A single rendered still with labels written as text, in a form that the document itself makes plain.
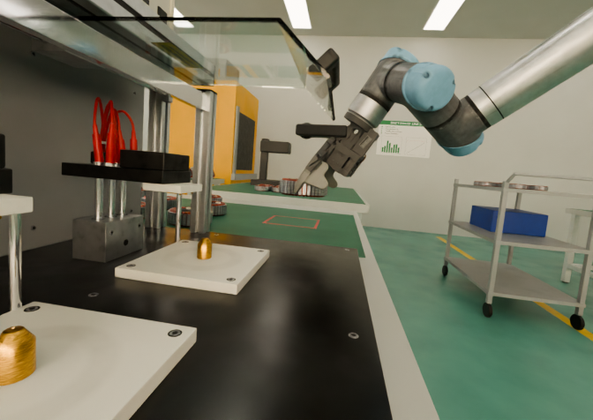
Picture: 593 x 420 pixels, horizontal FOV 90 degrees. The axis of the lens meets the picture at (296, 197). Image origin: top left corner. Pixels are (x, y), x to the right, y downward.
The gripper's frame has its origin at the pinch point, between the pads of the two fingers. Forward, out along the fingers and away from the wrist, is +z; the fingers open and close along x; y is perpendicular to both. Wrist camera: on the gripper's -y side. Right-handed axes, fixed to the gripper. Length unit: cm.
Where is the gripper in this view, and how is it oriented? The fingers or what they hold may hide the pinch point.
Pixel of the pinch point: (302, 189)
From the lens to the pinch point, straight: 69.4
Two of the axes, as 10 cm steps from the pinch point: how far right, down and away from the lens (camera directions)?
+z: -5.5, 8.0, 2.3
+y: 7.7, 6.0, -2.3
